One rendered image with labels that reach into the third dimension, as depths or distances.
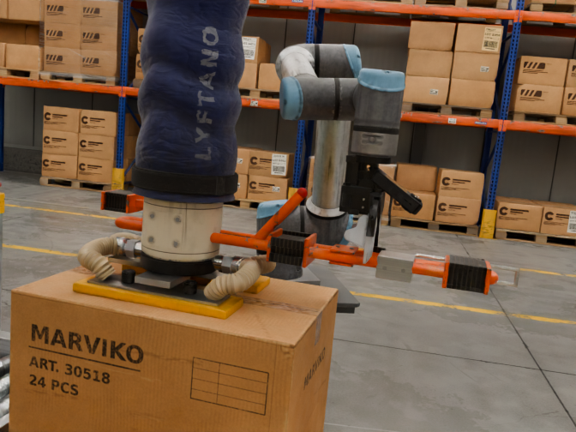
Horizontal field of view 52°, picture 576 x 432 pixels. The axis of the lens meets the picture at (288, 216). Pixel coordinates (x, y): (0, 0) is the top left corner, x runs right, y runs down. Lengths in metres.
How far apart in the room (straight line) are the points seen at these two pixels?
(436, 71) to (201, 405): 7.56
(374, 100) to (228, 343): 0.53
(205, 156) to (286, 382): 0.46
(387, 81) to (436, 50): 7.33
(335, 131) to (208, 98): 0.78
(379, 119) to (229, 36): 0.34
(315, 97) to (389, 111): 0.18
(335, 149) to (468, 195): 6.64
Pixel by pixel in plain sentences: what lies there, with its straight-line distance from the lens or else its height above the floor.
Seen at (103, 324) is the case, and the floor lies 0.91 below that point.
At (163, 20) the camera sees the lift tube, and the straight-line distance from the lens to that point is 1.21.
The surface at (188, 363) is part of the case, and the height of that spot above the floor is 0.87.
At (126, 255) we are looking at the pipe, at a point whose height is 1.00.
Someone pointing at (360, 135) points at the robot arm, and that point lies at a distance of 1.16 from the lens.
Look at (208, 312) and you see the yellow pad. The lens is 1.16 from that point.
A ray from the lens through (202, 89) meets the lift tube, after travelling 1.18.
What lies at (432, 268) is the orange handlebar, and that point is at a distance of 1.16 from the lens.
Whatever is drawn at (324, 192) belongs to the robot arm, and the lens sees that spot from 2.01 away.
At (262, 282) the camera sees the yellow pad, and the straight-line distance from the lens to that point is 1.36.
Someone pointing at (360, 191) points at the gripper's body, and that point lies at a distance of 1.16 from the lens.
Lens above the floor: 1.33
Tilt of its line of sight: 9 degrees down
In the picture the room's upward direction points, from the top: 5 degrees clockwise
